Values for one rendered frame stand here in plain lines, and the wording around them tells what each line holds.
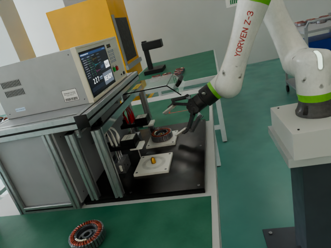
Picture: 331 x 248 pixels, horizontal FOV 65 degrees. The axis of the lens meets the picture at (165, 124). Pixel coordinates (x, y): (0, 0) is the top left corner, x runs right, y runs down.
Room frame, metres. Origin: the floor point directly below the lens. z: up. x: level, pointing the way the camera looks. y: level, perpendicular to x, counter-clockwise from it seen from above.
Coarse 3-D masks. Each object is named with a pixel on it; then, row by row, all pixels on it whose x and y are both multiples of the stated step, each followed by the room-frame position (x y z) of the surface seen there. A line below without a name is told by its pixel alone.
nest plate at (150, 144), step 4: (172, 132) 1.27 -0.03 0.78; (176, 132) 1.26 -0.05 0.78; (172, 136) 1.22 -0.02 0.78; (176, 136) 1.21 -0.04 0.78; (168, 140) 1.19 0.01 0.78; (172, 140) 1.17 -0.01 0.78; (148, 144) 1.20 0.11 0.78; (152, 144) 1.19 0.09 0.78; (156, 144) 1.18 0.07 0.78; (160, 144) 1.17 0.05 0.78; (164, 144) 1.16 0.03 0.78; (168, 144) 1.15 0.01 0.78; (172, 144) 1.15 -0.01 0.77; (148, 148) 1.18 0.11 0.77
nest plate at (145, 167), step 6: (144, 156) 1.08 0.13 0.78; (150, 156) 1.06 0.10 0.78; (156, 156) 1.05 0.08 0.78; (162, 156) 1.03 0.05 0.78; (168, 156) 1.02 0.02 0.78; (144, 162) 1.02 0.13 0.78; (150, 162) 1.01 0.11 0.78; (156, 162) 0.99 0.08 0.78; (162, 162) 0.98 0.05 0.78; (168, 162) 0.97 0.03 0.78; (138, 168) 0.98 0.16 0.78; (144, 168) 0.97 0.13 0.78; (150, 168) 0.96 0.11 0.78; (156, 168) 0.95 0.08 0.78; (162, 168) 0.93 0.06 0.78; (168, 168) 0.92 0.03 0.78; (138, 174) 0.94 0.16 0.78; (144, 174) 0.93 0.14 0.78; (150, 174) 0.93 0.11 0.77
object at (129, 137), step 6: (126, 138) 1.01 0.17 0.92; (132, 138) 0.99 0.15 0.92; (138, 138) 1.03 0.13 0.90; (114, 144) 1.03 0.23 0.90; (120, 144) 0.99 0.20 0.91; (126, 144) 0.99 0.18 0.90; (132, 144) 0.98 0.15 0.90; (138, 144) 1.01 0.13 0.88; (114, 150) 1.00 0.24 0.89; (120, 150) 0.99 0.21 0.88; (132, 150) 0.99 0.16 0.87; (120, 156) 1.03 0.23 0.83
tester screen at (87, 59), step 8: (104, 48) 1.20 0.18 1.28; (80, 56) 0.97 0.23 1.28; (88, 56) 1.03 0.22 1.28; (96, 56) 1.09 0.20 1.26; (104, 56) 1.17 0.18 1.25; (88, 64) 1.00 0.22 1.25; (96, 64) 1.07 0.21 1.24; (88, 72) 0.98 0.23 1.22; (96, 72) 1.05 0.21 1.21; (88, 80) 0.96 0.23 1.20
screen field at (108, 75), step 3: (105, 72) 1.13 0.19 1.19; (108, 72) 1.16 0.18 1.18; (111, 72) 1.19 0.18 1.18; (105, 75) 1.12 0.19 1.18; (108, 75) 1.15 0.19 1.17; (111, 75) 1.18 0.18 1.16; (105, 78) 1.11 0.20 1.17; (108, 78) 1.14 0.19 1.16; (111, 78) 1.17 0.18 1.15; (105, 81) 1.10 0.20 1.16; (108, 81) 1.13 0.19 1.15
